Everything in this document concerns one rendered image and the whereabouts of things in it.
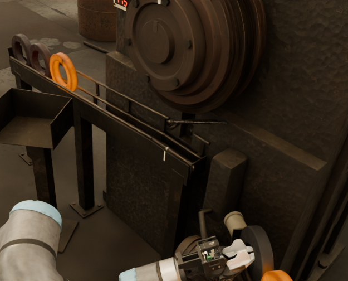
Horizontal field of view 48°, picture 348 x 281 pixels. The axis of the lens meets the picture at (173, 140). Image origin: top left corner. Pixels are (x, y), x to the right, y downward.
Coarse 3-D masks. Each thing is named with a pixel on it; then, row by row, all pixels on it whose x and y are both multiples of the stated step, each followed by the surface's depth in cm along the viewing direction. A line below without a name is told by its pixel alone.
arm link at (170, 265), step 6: (168, 258) 100; (174, 258) 101; (162, 264) 97; (168, 264) 97; (174, 264) 97; (162, 270) 96; (168, 270) 96; (174, 270) 96; (162, 276) 96; (168, 276) 96; (174, 276) 95
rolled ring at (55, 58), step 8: (56, 56) 173; (64, 56) 171; (56, 64) 179; (64, 64) 170; (72, 64) 171; (56, 72) 181; (72, 72) 171; (56, 80) 181; (72, 80) 172; (72, 88) 175
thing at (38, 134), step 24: (0, 96) 152; (24, 96) 160; (48, 96) 158; (0, 120) 154; (24, 120) 162; (48, 120) 163; (72, 120) 161; (24, 144) 148; (48, 144) 148; (48, 168) 165; (48, 192) 170
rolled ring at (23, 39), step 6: (18, 36) 192; (24, 36) 193; (12, 42) 200; (18, 42) 199; (24, 42) 191; (30, 42) 192; (12, 48) 202; (18, 48) 202; (24, 48) 192; (18, 54) 203; (24, 60) 204; (24, 66) 199; (30, 66) 196
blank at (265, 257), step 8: (248, 232) 101; (256, 232) 98; (264, 232) 98; (248, 240) 101; (256, 240) 96; (264, 240) 96; (256, 248) 96; (264, 248) 95; (256, 256) 96; (264, 256) 94; (272, 256) 94; (256, 264) 96; (264, 264) 93; (272, 264) 94; (248, 272) 102; (256, 272) 97; (264, 272) 94; (256, 280) 97
